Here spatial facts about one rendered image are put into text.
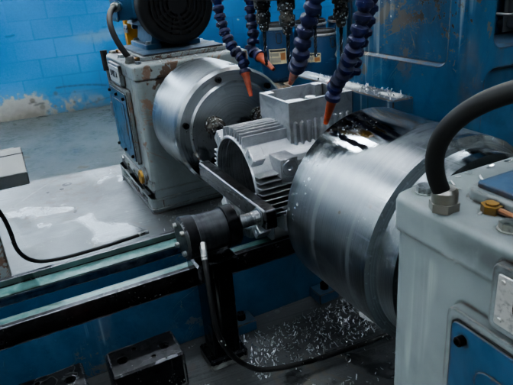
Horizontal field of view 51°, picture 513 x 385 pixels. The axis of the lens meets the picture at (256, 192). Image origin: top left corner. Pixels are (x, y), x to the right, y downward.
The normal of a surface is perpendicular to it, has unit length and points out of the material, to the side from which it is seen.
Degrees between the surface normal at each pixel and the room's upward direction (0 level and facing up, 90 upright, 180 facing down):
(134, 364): 0
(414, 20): 90
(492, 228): 0
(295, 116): 90
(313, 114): 90
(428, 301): 89
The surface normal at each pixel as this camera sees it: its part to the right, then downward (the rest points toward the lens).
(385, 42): -0.89, 0.24
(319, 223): -0.88, 0.03
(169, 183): 0.45, 0.32
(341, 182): -0.77, -0.34
